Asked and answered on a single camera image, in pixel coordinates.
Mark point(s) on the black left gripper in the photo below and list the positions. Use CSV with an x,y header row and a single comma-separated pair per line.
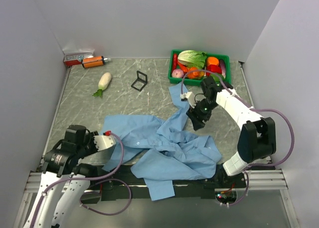
x,y
89,136

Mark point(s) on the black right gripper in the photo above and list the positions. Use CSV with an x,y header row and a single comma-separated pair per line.
x,y
197,122

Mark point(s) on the light blue shirt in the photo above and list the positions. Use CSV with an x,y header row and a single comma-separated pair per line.
x,y
171,153

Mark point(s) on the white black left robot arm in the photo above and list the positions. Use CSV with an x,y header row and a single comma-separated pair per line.
x,y
63,178

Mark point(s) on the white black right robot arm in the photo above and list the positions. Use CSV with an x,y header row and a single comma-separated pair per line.
x,y
257,137

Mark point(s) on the orange bumpy pumpkin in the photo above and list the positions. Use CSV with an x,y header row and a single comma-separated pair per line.
x,y
195,73

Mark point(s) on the green bell pepper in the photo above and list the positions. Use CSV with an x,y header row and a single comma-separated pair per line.
x,y
217,77

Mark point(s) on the green plastic crate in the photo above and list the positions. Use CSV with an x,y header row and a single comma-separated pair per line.
x,y
223,57

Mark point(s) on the pink onion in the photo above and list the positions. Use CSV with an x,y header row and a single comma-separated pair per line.
x,y
177,73

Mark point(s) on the red bell pepper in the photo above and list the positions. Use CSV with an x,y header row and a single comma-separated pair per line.
x,y
214,68

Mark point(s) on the orange carrot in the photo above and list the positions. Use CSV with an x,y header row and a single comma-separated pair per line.
x,y
183,67

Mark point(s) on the orange round fruit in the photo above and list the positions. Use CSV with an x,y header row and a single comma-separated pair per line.
x,y
212,61

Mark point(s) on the purple eggplant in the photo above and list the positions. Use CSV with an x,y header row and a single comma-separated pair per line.
x,y
222,66

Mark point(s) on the green white cabbage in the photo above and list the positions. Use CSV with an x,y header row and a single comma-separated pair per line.
x,y
192,58

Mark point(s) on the red chili pepper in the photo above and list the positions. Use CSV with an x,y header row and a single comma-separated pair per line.
x,y
175,61

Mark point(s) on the white daikon radish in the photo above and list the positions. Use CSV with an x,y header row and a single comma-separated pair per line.
x,y
103,84

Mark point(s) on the orange cylindrical bottle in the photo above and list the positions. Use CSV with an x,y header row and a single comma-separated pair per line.
x,y
92,62

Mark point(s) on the red white carton box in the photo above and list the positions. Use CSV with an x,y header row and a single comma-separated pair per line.
x,y
75,58

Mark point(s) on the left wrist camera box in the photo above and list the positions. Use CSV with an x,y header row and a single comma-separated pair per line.
x,y
104,142

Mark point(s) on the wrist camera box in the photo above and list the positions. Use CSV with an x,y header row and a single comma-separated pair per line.
x,y
104,142
190,97

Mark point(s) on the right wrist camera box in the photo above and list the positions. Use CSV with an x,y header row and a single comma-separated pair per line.
x,y
190,97

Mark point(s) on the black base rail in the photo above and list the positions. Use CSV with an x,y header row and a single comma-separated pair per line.
x,y
113,187

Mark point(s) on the black square hinged frame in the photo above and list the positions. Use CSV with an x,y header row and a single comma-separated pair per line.
x,y
140,82

